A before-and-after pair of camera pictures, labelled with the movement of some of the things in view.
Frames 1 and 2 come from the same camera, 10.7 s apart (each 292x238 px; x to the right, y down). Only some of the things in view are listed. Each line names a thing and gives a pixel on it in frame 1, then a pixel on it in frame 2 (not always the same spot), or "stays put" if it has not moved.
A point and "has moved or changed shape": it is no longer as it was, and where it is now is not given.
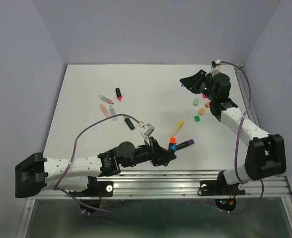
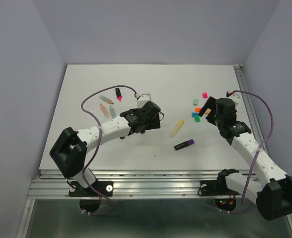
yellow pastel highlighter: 177,128 stays put
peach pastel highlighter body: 104,110 stays put
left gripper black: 162,154 -> 154,124
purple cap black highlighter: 184,144 stays put
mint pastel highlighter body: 112,113 stays put
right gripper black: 192,82 -> 210,103
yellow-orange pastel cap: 202,111 has moved or changed shape
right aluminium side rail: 247,93 stays put
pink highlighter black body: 118,94 stays put
